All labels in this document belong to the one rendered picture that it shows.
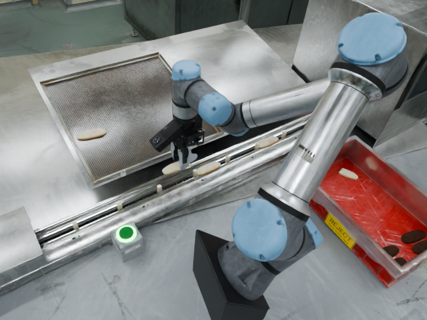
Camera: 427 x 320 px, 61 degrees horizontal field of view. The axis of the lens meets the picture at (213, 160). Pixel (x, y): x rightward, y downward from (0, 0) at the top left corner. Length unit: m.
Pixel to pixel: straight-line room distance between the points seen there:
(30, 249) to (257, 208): 0.62
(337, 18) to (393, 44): 0.85
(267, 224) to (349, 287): 0.52
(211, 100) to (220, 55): 0.85
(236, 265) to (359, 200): 0.64
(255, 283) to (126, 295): 0.37
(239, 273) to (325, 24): 1.10
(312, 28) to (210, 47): 0.46
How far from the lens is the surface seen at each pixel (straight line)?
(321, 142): 0.73
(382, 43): 0.76
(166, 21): 3.14
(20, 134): 1.56
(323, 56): 1.66
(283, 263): 0.88
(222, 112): 0.89
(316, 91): 0.92
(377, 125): 1.58
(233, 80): 1.60
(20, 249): 1.09
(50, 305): 1.10
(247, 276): 0.89
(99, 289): 1.09
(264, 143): 1.41
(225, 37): 1.84
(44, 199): 1.30
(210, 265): 0.87
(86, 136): 1.32
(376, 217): 1.36
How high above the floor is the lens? 1.78
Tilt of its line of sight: 45 degrees down
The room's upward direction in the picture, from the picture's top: 6 degrees clockwise
